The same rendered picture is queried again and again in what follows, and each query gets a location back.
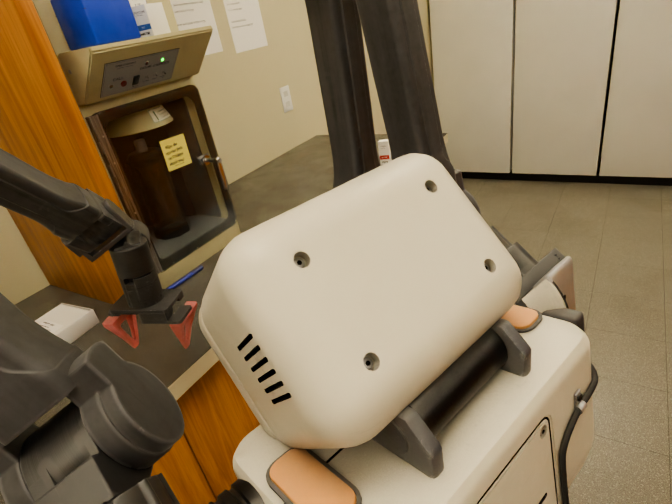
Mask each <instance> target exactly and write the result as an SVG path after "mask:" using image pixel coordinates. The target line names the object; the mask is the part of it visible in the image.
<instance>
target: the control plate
mask: <svg viewBox="0 0 672 504"><path fill-rule="evenodd" d="M179 49H180V48H176V49H172V50H167V51H162V52H158V53H153V54H148V55H144V56H139V57H134V58H130V59H125V60H120V61H116V62H111V63H106V64H105V65H104V72H103V79H102V87H101V94H100V98H103V97H106V96H110V95H114V94H117V93H121V92H125V91H128V90H132V89H136V88H139V87H143V86H146V85H150V84H154V83H157V82H161V81H165V80H168V79H171V78H172V74H173V70H174V67H175V63H176V60H177V56H178V52H179ZM161 58H164V61H162V62H161V61H160V60H161ZM146 61H149V64H148V65H145V62H146ZM163 71H165V73H166V74H162V72H163ZM154 73H157V76H154ZM137 75H140V78H139V83H138V84H136V85H132V83H133V78H134V76H137ZM146 75H149V76H148V77H149V78H148V79H146V78H145V76H146ZM124 80H125V81H126V82H127V85H126V86H124V87H122V86H121V82H122V81H124ZM111 84H113V85H114V86H113V88H111V89H110V88H109V86H110V85H111Z"/></svg>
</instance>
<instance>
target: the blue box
mask: <svg viewBox="0 0 672 504"><path fill-rule="evenodd" d="M50 2H51V5H52V7H53V10H54V12H55V14H56V17H57V19H58V22H59V24H60V26H61V29H62V31H63V34H64V36H65V38H66V41H67V43H68V46H69V48H70V50H71V51H73V50H78V49H83V48H87V47H93V46H98V45H104V44H110V43H115V42H121V41H126V40H132V39H137V38H141V35H140V32H139V29H138V26H137V23H136V20H135V17H134V14H133V11H132V9H131V6H130V4H131V3H129V0H50Z"/></svg>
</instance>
